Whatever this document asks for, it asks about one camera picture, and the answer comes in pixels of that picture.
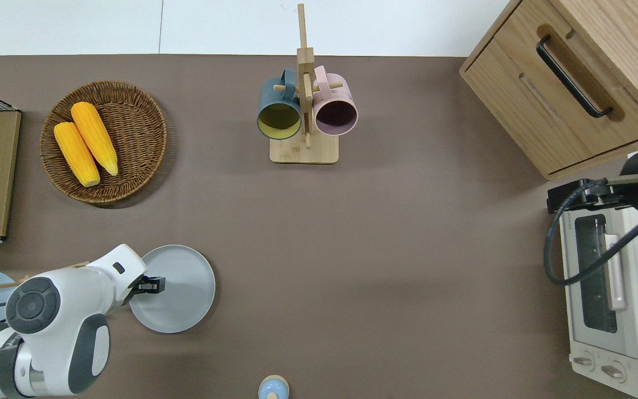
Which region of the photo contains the dark blue mug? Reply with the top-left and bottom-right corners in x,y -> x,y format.
256,68 -> 302,140

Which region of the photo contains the brown table mat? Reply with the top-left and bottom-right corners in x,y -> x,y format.
0,54 -> 638,399

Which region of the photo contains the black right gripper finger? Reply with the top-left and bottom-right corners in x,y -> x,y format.
547,185 -> 574,214

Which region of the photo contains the wooden drawer cabinet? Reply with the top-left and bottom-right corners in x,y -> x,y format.
459,0 -> 638,181

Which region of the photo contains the yellow corn cob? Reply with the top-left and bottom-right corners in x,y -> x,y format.
70,101 -> 119,177
54,122 -> 101,187

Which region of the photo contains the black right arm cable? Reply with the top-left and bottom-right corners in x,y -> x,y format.
544,183 -> 638,286

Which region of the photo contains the brown wicker basket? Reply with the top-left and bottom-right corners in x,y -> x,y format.
39,81 -> 168,204

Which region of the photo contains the wooden mug rack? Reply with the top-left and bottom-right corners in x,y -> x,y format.
270,3 -> 339,165

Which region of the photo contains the white oven door handle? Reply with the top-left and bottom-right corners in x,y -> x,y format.
604,234 -> 628,311

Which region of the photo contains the pink mug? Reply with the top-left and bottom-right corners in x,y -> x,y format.
312,65 -> 359,137

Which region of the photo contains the wooden plate rack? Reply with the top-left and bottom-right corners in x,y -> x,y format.
0,260 -> 90,290

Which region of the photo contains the gray round plate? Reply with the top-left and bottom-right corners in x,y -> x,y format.
129,244 -> 216,334

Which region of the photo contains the black velcro cable strap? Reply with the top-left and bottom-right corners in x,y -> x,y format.
0,332 -> 25,399

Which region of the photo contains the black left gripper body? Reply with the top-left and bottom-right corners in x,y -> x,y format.
122,275 -> 146,306

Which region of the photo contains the black drawer handle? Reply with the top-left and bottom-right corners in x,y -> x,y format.
536,35 -> 613,119

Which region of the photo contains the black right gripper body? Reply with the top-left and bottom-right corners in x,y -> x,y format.
571,179 -> 630,213

